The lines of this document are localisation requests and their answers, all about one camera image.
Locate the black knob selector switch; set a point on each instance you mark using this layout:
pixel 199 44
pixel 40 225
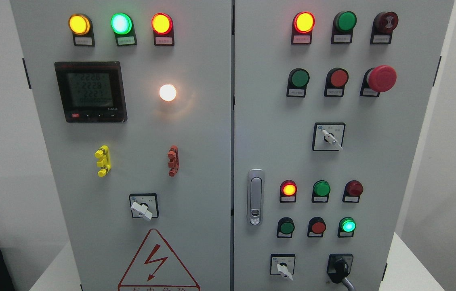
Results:
pixel 339 266

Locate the red terminal connector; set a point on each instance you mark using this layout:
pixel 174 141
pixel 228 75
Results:
pixel 173 164

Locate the red lit indicator lower left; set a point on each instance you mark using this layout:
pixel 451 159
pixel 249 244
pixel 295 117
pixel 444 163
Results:
pixel 288 192

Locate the white lit indicator light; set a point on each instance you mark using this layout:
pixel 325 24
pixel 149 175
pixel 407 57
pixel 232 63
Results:
pixel 167 92

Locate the green push button upper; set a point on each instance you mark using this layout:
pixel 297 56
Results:
pixel 298 80

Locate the green push button lower left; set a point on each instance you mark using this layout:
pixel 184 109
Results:
pixel 285 228

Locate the green indicator lower middle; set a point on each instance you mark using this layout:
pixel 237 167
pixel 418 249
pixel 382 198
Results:
pixel 321 192

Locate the grey left cabinet door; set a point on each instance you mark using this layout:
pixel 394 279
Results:
pixel 194 205

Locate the grey cabinet door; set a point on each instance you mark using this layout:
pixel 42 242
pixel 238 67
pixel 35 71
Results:
pixel 275 133
pixel 194 205

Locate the grey right cabinet door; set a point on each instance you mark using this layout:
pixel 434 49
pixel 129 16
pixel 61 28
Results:
pixel 275 133

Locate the red push button lower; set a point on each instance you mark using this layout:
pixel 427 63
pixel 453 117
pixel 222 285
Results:
pixel 316 227

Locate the red push button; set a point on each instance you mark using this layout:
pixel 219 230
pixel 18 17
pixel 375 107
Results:
pixel 336 80
pixel 316 227

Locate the yellow terminal connector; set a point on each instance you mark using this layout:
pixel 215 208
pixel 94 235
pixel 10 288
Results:
pixel 103 160

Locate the red push button upper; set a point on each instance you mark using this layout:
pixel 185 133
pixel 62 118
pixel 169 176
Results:
pixel 336 80

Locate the red indicator lower right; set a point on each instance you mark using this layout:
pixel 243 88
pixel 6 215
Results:
pixel 352 192

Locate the red indicator light left door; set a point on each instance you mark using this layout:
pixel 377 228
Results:
pixel 163 29

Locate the red lightning warning sticker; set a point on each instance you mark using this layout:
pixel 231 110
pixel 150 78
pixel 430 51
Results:
pixel 156 267

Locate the green illuminated push button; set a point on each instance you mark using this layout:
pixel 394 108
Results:
pixel 346 227

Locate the red indicator light top right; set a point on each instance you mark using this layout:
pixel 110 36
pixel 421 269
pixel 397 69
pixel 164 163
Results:
pixel 302 28

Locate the black digital power meter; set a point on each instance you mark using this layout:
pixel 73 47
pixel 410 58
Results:
pixel 91 91

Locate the green lit indicator light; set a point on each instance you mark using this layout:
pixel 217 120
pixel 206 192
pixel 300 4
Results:
pixel 123 29

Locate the red emergency stop button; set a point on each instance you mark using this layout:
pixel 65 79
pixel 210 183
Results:
pixel 378 80

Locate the green indicator light top right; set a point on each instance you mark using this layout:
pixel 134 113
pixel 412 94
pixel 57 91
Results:
pixel 342 29

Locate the yellow indicator light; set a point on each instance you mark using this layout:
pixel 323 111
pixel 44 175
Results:
pixel 82 30

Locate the dark red buzzer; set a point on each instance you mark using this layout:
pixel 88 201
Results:
pixel 383 26

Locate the silver door handle lock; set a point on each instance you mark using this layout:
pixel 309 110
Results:
pixel 255 189

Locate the white selector switch upper right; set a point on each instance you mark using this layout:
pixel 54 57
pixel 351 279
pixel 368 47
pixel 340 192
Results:
pixel 328 136

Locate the white selector switch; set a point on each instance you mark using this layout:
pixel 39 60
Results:
pixel 328 136
pixel 282 265

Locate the white selector switch left door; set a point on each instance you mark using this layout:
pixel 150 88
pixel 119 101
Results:
pixel 144 206

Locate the white selector switch bottom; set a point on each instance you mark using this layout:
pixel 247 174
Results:
pixel 282 265

